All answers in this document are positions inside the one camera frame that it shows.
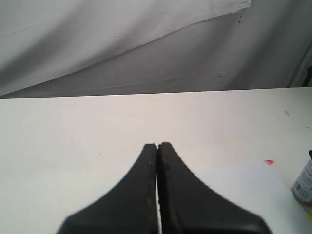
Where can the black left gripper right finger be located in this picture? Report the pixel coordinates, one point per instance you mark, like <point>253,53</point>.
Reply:
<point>188,206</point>

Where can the white paper stack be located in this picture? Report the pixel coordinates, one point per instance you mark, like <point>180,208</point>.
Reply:
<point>255,187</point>

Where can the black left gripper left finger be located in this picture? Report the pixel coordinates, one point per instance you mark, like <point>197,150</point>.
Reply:
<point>128,208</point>

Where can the silver spray paint can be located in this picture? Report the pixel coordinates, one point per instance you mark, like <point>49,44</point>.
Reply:
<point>302,187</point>

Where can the white backdrop cloth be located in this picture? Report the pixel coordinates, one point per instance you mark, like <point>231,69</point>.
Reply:
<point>41,40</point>

